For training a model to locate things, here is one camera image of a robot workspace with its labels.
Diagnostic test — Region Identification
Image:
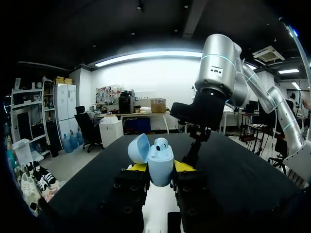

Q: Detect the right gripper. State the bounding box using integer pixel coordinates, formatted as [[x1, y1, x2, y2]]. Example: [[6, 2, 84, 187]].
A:
[[169, 89, 227, 170]]

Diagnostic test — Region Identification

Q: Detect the light blue earbud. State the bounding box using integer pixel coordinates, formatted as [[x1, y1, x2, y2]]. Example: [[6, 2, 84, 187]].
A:
[[154, 137, 169, 151]]

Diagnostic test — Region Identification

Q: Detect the light blue earbud case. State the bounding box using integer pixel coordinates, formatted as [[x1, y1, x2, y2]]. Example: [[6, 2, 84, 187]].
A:
[[127, 133, 175, 188]]

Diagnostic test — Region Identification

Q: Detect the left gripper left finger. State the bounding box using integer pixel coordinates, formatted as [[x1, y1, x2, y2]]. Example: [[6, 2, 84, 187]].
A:
[[96, 163, 151, 233]]

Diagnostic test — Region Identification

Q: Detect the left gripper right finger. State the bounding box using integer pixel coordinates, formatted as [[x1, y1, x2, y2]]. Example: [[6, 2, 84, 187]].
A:
[[171, 159, 225, 233]]

